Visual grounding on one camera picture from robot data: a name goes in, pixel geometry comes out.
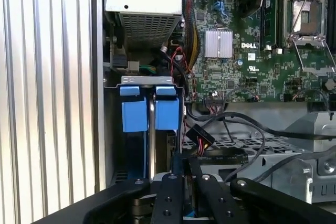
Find blue board data connector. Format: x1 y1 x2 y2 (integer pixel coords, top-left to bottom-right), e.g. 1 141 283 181
214 0 225 19

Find grey metal PC case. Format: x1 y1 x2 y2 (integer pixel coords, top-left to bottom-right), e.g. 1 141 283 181
91 0 336 205

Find thin metal locking lever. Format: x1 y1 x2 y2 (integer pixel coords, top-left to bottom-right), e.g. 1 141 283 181
294 0 320 29

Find thin red wire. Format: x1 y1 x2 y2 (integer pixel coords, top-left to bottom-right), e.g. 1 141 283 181
170 46 197 99

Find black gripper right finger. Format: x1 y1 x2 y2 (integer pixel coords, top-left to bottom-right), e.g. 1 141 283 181
187 157 336 224

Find black disk power wire connector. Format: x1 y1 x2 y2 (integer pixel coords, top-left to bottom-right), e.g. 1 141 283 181
186 125 215 156

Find metal disk bay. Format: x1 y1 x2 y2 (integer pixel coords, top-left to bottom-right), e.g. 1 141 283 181
103 76 186 183

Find yellow and black wire bundle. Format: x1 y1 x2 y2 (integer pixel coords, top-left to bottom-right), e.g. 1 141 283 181
183 0 202 71

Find black RAM slot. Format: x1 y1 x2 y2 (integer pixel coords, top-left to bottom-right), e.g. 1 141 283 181
264 0 272 48
271 0 279 49

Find silver chipset heatsink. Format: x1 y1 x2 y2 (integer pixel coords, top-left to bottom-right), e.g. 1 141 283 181
204 28 234 59

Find thick black cable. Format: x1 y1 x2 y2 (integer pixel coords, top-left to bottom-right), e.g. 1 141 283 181
160 47 190 96

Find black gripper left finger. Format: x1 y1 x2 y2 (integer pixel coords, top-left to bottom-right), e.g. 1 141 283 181
31 152 186 224

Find hard disk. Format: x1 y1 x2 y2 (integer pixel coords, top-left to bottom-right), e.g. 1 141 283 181
119 83 181 180

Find long black cable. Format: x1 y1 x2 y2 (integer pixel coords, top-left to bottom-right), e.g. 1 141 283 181
186 103 336 141

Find green motherboard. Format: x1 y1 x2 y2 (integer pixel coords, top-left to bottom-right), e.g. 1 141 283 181
182 0 336 104

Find green wires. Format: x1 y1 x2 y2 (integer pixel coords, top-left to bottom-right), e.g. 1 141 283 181
139 63 158 74

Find metal socket cover frame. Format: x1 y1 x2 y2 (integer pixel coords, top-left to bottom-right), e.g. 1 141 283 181
292 35 336 74

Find perforated metal drive cage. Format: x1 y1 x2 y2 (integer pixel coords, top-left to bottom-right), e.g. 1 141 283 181
181 103 336 205

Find CPU socket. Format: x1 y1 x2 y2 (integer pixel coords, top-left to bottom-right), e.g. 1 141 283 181
285 0 329 49

